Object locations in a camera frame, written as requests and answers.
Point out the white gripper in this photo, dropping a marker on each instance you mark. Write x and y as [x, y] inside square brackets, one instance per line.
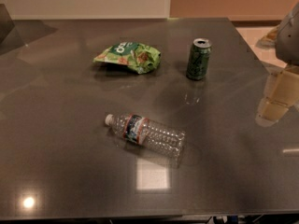
[289, 41]

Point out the clear plastic water bottle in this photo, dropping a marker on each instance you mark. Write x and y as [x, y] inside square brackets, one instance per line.
[147, 133]

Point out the green soda can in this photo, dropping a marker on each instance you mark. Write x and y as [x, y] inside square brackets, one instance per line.
[198, 59]

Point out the green chip bag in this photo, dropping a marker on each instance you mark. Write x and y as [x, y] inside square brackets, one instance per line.
[137, 57]

